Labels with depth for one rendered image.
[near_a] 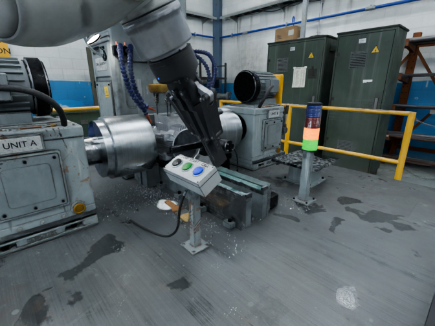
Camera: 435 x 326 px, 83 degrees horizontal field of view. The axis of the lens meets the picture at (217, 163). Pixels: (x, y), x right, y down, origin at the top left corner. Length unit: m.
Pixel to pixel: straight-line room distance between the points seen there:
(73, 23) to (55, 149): 0.70
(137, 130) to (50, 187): 0.35
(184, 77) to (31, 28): 0.24
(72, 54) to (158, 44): 5.94
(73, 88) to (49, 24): 6.03
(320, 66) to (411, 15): 2.17
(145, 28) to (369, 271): 0.77
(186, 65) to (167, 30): 0.05
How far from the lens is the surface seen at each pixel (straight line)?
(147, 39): 0.39
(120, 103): 1.33
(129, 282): 0.74
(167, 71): 0.41
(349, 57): 4.00
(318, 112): 1.04
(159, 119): 1.23
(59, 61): 6.24
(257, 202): 0.95
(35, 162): 0.90
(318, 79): 4.15
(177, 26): 0.40
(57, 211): 0.97
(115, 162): 1.00
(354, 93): 3.95
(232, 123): 1.31
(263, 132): 1.47
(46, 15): 0.23
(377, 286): 0.80
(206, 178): 0.63
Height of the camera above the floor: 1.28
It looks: 17 degrees down
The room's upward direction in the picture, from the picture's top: straight up
